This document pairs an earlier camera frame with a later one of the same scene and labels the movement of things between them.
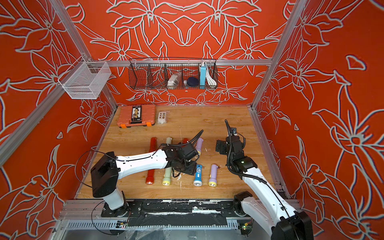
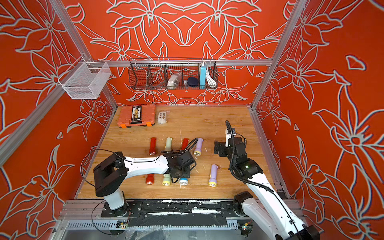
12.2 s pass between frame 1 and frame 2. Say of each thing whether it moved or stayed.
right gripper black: stayed
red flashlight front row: stayed
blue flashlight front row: moved
